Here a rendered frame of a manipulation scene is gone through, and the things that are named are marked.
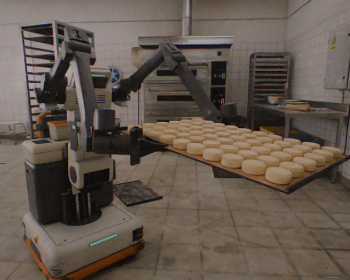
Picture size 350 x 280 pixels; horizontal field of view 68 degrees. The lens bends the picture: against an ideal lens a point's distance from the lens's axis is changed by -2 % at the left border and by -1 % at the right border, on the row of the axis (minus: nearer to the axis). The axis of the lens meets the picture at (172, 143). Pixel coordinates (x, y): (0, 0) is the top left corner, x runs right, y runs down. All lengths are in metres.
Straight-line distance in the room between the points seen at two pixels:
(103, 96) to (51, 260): 0.94
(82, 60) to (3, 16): 6.30
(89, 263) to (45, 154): 0.71
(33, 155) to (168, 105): 3.37
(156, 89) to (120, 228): 3.39
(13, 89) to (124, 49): 2.74
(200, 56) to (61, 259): 3.93
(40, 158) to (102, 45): 4.63
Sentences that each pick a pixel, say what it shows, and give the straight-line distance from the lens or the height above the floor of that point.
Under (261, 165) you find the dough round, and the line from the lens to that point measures 0.59.
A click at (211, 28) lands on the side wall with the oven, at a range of 5.93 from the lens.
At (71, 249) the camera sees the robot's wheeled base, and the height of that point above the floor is 0.26.
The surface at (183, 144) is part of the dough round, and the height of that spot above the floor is 0.99.
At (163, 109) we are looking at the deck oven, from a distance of 4.82.
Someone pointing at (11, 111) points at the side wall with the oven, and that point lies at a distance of 7.14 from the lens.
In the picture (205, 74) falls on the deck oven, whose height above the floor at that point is 1.41.
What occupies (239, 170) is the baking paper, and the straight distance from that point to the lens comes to 0.60.
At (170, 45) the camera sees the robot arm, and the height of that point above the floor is 1.35.
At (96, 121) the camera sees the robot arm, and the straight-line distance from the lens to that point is 0.75.
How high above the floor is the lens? 1.14
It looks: 11 degrees down
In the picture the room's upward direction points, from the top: straight up
